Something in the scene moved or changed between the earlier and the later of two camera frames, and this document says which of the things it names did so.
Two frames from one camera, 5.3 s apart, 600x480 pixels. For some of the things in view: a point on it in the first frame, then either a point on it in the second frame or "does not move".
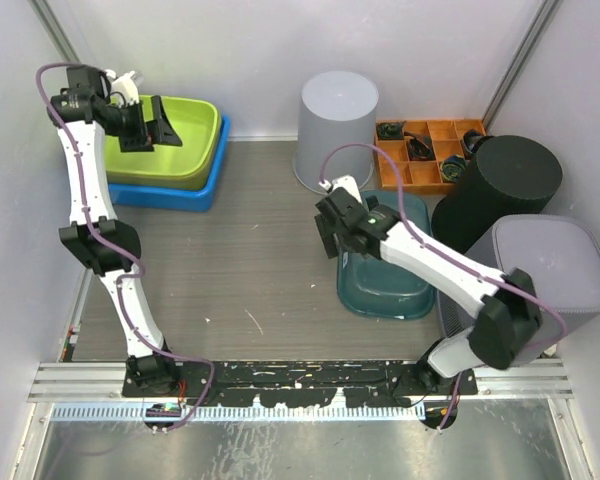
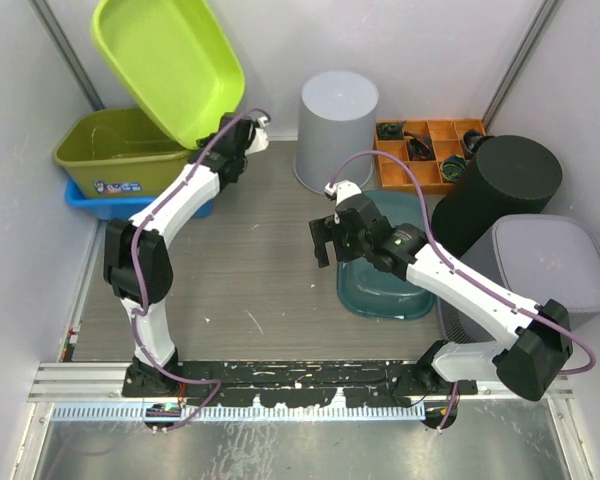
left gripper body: x=132 y=128 → x=201 y=142
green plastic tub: x=369 y=287 does not move
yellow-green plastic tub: x=194 y=165 → x=173 y=60
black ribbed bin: x=506 y=175 does not move
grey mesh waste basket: x=569 y=259 does not move
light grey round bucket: x=336 y=126 does not move
